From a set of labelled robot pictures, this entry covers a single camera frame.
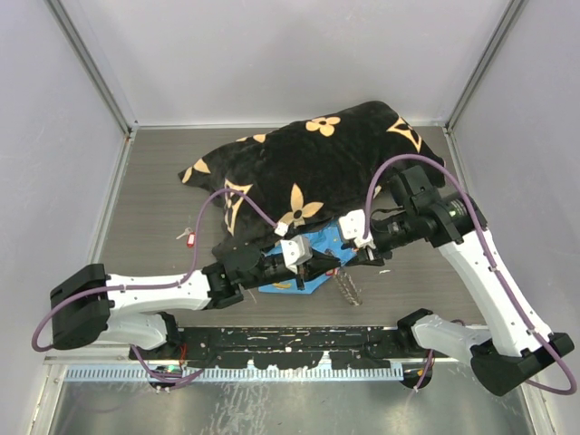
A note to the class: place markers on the white slotted cable duct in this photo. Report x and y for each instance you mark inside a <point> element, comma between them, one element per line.
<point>321,373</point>

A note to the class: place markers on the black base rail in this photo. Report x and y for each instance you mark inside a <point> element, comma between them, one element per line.
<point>355,347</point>

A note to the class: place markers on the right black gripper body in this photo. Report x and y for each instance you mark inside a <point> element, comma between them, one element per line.
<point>375,253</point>

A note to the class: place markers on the blue cartoon print cloth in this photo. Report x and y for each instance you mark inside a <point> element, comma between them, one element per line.
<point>326,240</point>

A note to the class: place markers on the black floral plush pillow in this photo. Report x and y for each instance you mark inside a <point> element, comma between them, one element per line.
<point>304,174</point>

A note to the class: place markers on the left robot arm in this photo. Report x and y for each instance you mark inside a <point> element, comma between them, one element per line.
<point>92,306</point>

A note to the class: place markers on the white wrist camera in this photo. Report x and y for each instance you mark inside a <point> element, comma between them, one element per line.
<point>296,251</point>
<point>351,228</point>

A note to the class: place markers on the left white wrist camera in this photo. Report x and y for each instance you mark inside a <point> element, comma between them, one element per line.
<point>296,251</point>

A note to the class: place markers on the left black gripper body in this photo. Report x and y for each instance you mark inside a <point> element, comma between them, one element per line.
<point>300,275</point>

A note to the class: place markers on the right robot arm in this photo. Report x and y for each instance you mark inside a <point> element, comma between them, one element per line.
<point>516,344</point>

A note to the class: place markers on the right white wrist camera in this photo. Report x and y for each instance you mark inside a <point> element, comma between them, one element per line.
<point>351,228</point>

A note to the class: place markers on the large metal keyring with rings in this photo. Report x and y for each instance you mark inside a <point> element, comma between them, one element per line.
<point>347,288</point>

